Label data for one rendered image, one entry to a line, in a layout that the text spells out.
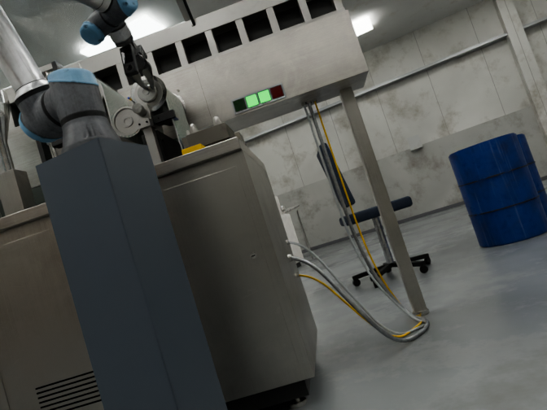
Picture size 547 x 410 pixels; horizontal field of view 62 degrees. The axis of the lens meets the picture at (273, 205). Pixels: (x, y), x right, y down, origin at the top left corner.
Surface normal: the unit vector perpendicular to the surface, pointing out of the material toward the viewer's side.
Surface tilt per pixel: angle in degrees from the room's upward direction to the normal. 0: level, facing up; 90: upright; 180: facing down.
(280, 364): 90
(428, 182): 90
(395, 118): 90
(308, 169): 90
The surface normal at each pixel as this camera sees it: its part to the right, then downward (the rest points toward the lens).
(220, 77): -0.11, -0.04
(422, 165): -0.33, 0.03
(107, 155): 0.90, -0.31
